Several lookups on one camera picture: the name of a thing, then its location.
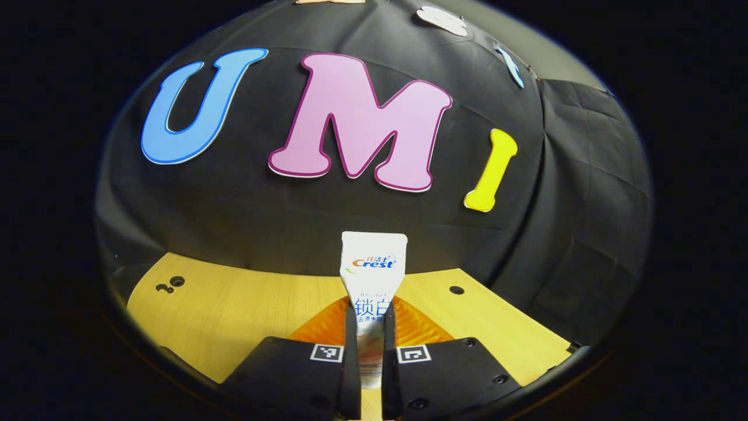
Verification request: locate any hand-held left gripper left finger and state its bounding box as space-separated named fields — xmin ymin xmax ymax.
xmin=221 ymin=295 xmax=362 ymax=421

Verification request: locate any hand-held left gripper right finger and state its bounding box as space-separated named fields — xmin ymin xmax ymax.
xmin=381 ymin=295 xmax=522 ymax=421

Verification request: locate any white toothpaste tube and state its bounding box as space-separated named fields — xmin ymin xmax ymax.
xmin=340 ymin=232 xmax=408 ymax=390

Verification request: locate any wooden desktop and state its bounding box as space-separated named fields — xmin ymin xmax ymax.
xmin=126 ymin=251 xmax=573 ymax=421

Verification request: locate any black backdrop cloth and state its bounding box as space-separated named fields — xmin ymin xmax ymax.
xmin=96 ymin=0 xmax=654 ymax=351

